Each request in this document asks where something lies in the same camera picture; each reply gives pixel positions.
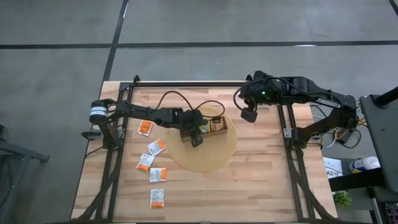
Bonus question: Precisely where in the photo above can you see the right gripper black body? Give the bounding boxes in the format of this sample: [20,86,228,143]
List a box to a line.
[241,70,282,106]

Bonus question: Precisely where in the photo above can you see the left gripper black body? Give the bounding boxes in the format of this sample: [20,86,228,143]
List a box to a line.
[180,109,208,138]

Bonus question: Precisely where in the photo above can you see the green yellow tea packet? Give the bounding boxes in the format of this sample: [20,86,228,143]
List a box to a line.
[198,119,213,134]

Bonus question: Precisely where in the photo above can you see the orange red tea packet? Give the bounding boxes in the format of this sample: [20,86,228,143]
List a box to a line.
[211,117,225,132]

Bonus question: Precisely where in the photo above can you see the wooden three-compartment tea box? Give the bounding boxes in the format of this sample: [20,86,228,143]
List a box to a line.
[180,115,228,144]

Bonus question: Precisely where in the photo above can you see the white orange tea packet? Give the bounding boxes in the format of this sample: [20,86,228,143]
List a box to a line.
[147,138,167,157]
[136,152,155,172]
[149,189,165,208]
[137,119,154,137]
[149,167,168,183]

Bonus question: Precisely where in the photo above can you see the round woven placemat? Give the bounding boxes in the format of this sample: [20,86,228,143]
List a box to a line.
[167,105,238,174]

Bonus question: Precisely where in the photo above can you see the black power adapter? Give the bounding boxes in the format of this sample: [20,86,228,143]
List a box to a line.
[334,129,354,144]

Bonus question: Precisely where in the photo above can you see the white paper sheet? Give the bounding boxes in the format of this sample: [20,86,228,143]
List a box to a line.
[322,157,344,180]

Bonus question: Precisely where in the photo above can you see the black desk pole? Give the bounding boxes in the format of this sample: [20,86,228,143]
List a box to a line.
[373,86,398,108]

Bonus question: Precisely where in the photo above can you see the white wipes canister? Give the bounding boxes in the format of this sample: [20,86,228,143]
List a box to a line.
[348,156,381,174]

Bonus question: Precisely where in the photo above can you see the black shelf bar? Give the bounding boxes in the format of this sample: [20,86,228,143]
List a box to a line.
[328,167,388,192]

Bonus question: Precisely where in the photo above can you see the dark grey desk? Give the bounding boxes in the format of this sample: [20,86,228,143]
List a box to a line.
[359,93,398,194]

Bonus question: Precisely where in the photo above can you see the small green artificial plant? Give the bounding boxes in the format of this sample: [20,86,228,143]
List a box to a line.
[333,190,353,208]

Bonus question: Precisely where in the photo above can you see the grey metal stand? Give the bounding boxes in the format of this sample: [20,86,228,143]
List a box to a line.
[0,124,50,224]

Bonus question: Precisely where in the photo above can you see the colourful keyboard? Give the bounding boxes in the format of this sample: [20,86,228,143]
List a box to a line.
[384,202,398,224]

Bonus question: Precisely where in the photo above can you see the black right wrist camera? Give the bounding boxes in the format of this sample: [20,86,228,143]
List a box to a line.
[240,107,259,124]

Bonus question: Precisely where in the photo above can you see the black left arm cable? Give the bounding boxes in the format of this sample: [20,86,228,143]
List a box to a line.
[154,90,226,119]

